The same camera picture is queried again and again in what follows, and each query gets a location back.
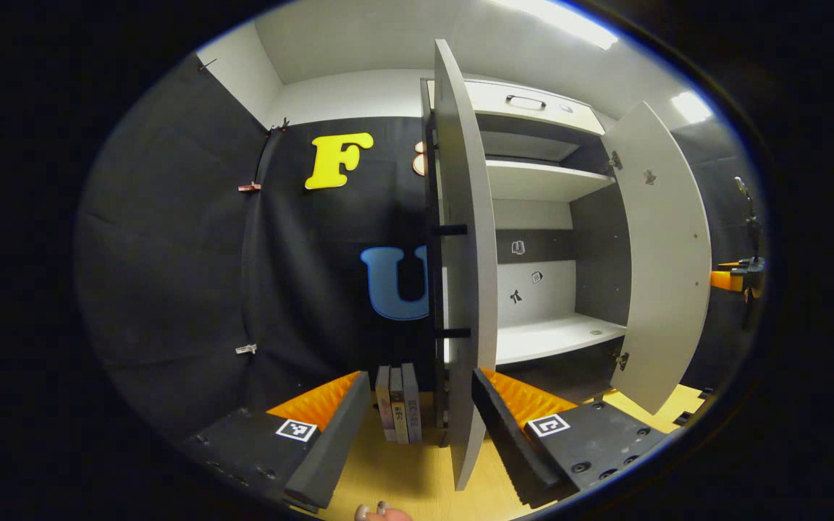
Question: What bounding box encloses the long ceiling light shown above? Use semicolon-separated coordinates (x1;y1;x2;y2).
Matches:
497;0;618;50

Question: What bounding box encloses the upright book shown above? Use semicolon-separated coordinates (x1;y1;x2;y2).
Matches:
389;367;409;444
401;363;423;444
376;365;392;442

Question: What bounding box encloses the white and grey cabinet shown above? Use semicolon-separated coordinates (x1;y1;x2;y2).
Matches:
421;76;631;428

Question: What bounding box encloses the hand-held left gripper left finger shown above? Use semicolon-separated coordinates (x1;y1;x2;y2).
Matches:
178;370;372;511

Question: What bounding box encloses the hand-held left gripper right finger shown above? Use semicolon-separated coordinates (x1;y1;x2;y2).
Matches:
471;368;671;507

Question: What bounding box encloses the white cabinet door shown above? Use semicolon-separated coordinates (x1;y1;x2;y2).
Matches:
430;40;499;491
600;101;712;415

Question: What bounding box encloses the small ceiling light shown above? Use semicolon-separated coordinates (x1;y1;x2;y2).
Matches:
670;90;715;125

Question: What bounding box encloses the black backdrop cloth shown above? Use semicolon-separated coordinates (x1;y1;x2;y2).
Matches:
73;54;762;435

